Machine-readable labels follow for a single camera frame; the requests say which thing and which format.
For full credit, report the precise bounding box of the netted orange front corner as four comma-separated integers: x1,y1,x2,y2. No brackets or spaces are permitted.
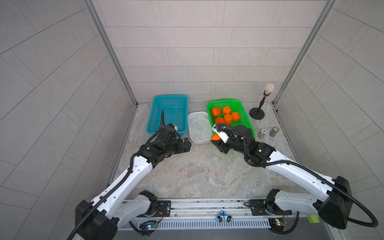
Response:
231,112,241,122

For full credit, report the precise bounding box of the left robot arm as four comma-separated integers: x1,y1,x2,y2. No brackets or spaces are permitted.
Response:
68,110,192,240

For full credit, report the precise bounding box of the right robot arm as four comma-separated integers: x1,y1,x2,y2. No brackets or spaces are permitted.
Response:
212,124,379,230

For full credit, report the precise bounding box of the white plastic tub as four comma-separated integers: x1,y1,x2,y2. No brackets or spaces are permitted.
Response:
188,112,212,145

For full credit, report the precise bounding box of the black stand with bulb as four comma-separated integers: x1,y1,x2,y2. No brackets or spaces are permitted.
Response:
249,83,275,120

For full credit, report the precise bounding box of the green plastic basket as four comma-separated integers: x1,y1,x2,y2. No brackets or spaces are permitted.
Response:
207,99,256,138

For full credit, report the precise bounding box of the teal plastic basket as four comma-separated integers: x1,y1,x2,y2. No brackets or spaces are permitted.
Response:
146,95,188,136

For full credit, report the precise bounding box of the toy car sticker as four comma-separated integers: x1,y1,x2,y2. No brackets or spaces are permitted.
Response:
216,211,233,223

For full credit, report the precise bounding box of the left circuit board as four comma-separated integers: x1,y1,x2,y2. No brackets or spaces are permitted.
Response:
140,220,159,231

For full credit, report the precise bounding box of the circuit board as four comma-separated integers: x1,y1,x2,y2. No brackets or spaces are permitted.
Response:
140,220,159,231
268,218,288,233

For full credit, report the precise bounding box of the right circuit board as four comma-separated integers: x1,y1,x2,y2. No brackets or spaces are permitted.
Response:
268,218,288,233

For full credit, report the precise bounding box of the green sticky note block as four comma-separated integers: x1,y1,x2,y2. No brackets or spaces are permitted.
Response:
307,215,320,224

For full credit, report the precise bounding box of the aluminium front rail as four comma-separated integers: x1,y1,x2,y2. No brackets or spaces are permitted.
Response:
119,196,301,223

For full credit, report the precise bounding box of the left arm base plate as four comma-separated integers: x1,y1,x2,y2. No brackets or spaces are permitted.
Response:
143,201,172,218

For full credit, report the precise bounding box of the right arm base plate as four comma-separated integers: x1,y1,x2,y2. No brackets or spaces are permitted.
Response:
244,199,292,216

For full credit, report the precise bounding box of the aluminium corner post left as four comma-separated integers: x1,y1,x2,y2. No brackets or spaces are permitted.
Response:
84,0,138,106

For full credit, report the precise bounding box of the aluminium corner post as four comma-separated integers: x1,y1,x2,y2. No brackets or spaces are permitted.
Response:
84,0,138,106
273,0,338,107

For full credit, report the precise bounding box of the aluminium corner post right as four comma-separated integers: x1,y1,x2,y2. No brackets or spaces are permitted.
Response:
273,0,338,107

